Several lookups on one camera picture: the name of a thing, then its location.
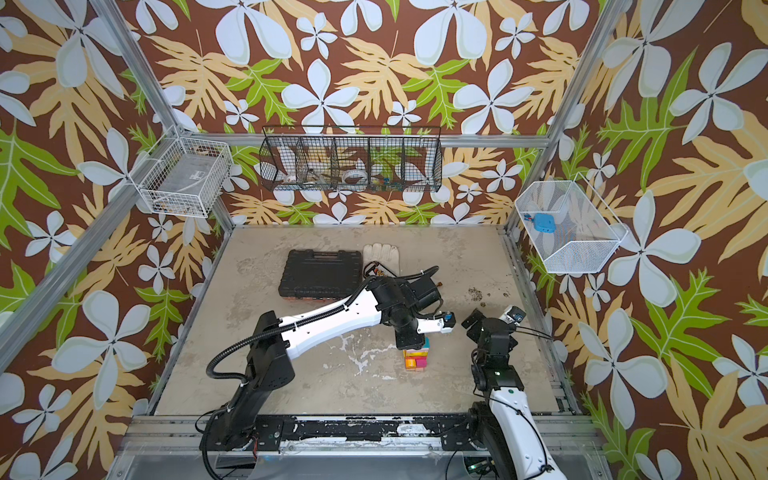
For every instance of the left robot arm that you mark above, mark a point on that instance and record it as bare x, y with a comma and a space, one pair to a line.
263, 362

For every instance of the white wire basket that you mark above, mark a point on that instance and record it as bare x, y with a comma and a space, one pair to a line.
588, 230
182, 175

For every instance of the black red tool case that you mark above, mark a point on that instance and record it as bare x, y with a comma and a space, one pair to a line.
321, 275

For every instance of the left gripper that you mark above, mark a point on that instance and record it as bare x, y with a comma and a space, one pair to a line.
412, 344

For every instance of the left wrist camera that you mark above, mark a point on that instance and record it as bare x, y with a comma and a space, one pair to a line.
443, 323

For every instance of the beige work glove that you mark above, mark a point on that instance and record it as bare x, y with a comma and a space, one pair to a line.
381, 260

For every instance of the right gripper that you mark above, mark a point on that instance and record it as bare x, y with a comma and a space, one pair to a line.
480, 324

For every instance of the blue object in basket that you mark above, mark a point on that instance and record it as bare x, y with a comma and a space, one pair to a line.
544, 223

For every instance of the aluminium frame post right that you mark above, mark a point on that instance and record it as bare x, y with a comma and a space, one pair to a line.
573, 35

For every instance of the white wire basket right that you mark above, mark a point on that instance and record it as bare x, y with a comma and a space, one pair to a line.
588, 230

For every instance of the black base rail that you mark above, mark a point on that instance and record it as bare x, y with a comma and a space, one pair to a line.
464, 431

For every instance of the black wire basket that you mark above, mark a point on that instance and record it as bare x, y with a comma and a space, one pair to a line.
352, 158

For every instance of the aluminium frame post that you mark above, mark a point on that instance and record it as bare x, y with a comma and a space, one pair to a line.
573, 35
145, 79

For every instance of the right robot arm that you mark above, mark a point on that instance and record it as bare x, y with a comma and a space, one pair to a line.
501, 420

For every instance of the aluminium frame post left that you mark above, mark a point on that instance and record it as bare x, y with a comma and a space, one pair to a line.
145, 79

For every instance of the white wire basket left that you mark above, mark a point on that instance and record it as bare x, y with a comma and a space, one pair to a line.
182, 175

